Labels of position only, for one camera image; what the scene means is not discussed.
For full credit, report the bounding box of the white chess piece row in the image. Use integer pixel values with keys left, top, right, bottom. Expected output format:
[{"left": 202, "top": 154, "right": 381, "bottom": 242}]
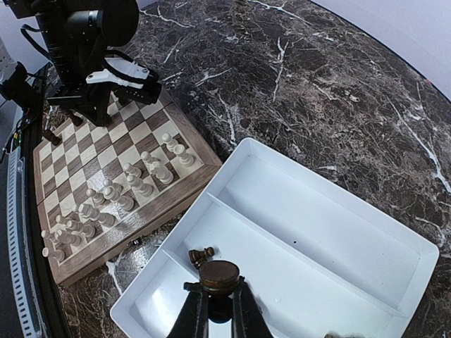
[{"left": 39, "top": 132, "right": 203, "bottom": 265}]

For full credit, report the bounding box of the wooden chess board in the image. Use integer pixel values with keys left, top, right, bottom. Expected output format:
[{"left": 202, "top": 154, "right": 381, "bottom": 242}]
[{"left": 33, "top": 91, "right": 221, "bottom": 286}]

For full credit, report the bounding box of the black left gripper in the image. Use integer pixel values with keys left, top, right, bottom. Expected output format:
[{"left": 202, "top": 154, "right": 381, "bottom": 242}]
[{"left": 47, "top": 83, "right": 111, "bottom": 127}]

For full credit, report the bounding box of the dark chess queen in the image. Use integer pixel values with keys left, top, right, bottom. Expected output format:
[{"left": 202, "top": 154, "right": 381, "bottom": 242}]
[{"left": 42, "top": 129, "right": 62, "bottom": 146}]

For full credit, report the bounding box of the white slotted cable duct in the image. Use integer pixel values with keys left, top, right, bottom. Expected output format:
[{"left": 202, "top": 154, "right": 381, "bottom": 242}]
[{"left": 6, "top": 149, "right": 39, "bottom": 337}]

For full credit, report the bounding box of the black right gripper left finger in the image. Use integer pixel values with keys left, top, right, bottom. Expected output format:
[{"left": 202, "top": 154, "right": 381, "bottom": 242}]
[{"left": 171, "top": 282, "right": 209, "bottom": 338}]

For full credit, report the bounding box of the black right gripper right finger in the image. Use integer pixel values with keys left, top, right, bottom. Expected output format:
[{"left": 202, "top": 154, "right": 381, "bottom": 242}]
[{"left": 232, "top": 276, "right": 273, "bottom": 338}]

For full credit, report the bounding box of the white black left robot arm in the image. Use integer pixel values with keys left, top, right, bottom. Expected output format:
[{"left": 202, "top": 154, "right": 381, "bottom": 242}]
[{"left": 5, "top": 0, "right": 139, "bottom": 127}]

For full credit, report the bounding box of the dark pawn in tray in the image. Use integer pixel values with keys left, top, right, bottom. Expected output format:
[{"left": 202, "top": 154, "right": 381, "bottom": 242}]
[{"left": 188, "top": 246, "right": 215, "bottom": 270}]

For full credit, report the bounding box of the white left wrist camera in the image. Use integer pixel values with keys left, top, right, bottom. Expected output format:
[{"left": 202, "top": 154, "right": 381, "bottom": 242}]
[{"left": 86, "top": 56, "right": 162, "bottom": 105}]

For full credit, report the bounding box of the white divided plastic tray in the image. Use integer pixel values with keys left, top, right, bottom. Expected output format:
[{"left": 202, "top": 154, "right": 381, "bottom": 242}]
[{"left": 110, "top": 138, "right": 439, "bottom": 337}]

